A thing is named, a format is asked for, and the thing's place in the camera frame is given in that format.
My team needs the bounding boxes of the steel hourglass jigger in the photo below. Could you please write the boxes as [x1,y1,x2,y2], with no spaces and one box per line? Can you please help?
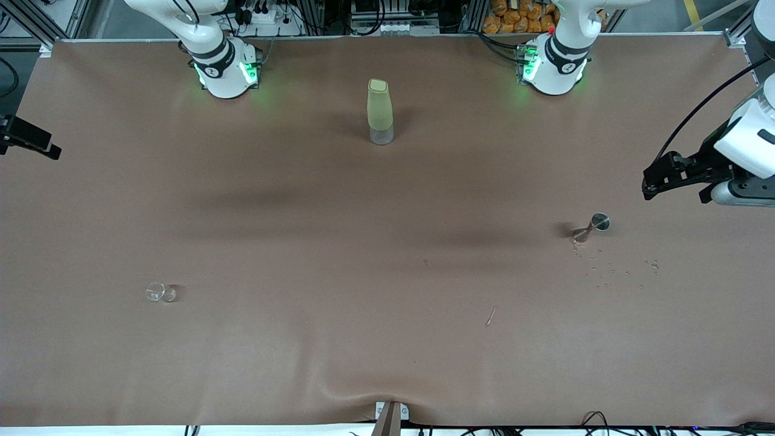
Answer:
[572,213,611,244]

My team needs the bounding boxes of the spilled liquid droplets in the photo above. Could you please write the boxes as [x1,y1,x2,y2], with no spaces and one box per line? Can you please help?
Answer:
[569,239,661,289]

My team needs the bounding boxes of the orange packets pile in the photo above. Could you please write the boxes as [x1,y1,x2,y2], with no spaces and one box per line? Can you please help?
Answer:
[483,0,609,35]

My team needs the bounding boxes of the white power strip with plugs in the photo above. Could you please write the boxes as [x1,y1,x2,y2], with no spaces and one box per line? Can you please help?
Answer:
[239,5,291,26]

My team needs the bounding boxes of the yellow-green frosted bottle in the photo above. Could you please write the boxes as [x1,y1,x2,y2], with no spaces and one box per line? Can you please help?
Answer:
[367,79,395,146]

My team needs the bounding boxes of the white long socket strip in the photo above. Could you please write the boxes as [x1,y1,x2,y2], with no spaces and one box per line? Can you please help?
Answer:
[351,21,441,36]

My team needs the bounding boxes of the brown table mat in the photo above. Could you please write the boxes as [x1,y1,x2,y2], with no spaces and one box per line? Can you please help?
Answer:
[0,33,775,428]

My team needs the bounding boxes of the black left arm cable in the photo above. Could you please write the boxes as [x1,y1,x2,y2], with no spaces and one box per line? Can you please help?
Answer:
[657,58,775,164]

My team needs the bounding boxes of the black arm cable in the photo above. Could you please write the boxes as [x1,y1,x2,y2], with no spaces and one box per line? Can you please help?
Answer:
[0,56,19,97]
[657,58,775,164]

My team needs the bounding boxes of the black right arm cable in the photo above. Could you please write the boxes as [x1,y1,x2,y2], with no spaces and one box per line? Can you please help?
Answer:
[0,56,19,97]

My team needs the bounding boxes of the aluminium frame profile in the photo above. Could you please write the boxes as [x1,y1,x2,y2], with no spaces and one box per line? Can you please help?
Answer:
[12,0,91,48]
[724,0,765,48]

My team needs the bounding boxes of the black looped floor cable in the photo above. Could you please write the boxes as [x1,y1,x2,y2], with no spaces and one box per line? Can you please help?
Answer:
[581,411,613,436]

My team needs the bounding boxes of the wooden clamp bracket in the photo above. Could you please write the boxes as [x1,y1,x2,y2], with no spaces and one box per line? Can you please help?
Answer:
[371,401,410,436]

